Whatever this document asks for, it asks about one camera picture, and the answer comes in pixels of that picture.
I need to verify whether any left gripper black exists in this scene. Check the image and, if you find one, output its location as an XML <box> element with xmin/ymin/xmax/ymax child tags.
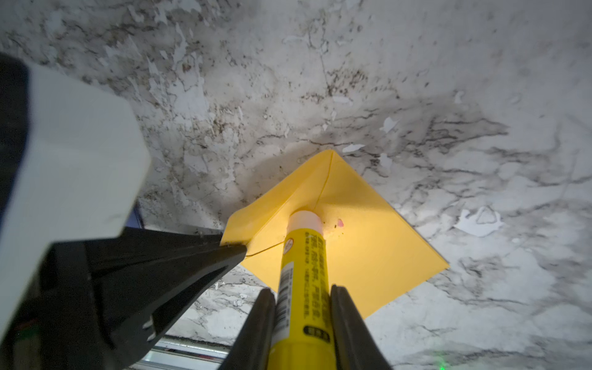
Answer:
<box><xmin>9</xmin><ymin>228</ymin><xmax>247</xmax><ymax>369</ymax></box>

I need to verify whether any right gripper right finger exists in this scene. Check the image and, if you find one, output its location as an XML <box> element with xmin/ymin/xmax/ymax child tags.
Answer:
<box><xmin>331</xmin><ymin>285</ymin><xmax>392</xmax><ymax>370</ymax></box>

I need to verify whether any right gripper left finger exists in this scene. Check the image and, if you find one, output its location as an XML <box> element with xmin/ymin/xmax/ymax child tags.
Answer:
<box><xmin>219</xmin><ymin>288</ymin><xmax>276</xmax><ymax>370</ymax></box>

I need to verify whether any yellow glue stick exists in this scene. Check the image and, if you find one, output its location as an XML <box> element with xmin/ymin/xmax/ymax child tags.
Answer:
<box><xmin>268</xmin><ymin>211</ymin><xmax>337</xmax><ymax>370</ymax></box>

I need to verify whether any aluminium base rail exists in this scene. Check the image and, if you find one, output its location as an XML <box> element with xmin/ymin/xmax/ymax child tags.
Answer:
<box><xmin>128</xmin><ymin>336</ymin><xmax>231</xmax><ymax>370</ymax></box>

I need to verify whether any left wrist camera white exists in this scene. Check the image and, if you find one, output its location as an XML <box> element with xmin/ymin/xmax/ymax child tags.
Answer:
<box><xmin>1</xmin><ymin>55</ymin><xmax>151</xmax><ymax>332</ymax></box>

